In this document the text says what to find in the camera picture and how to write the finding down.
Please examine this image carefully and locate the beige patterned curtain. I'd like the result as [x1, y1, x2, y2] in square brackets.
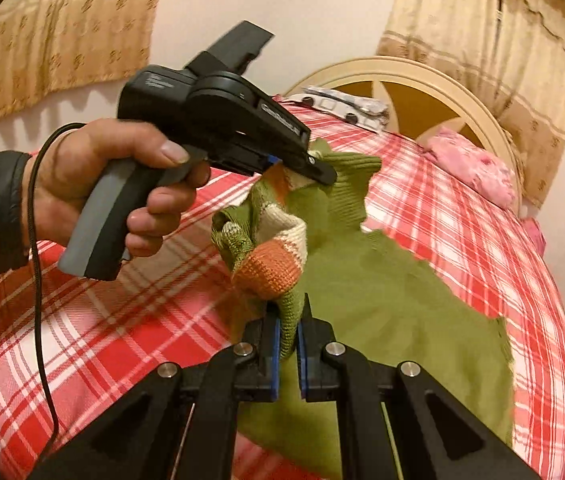
[0, 0, 168, 136]
[376, 0, 565, 208]

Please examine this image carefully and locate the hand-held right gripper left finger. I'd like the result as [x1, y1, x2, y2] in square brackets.
[27, 302, 283, 480]

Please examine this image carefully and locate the black and white patterned pillow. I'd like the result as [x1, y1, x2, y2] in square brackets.
[299, 86, 390, 133]

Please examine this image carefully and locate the pink cloth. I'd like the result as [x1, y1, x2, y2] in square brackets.
[521, 216, 548, 257]

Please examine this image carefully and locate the red plaid blanket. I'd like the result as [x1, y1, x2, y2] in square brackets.
[0, 95, 565, 480]

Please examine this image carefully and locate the person's left hand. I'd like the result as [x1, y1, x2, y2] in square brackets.
[22, 119, 212, 259]

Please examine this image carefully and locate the green striped knit sweater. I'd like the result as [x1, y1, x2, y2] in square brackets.
[211, 139, 515, 480]

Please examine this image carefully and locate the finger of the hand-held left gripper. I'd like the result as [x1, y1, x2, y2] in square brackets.
[282, 150, 338, 187]
[207, 155, 283, 178]

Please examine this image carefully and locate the cream wooden headboard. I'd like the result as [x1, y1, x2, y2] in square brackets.
[285, 56, 523, 211]

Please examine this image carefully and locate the black cable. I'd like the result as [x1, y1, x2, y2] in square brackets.
[26, 122, 88, 480]

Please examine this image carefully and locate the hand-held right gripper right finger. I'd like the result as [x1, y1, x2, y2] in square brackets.
[296, 292, 543, 480]

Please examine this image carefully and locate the pink pillow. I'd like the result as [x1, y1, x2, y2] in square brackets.
[422, 126, 519, 209]

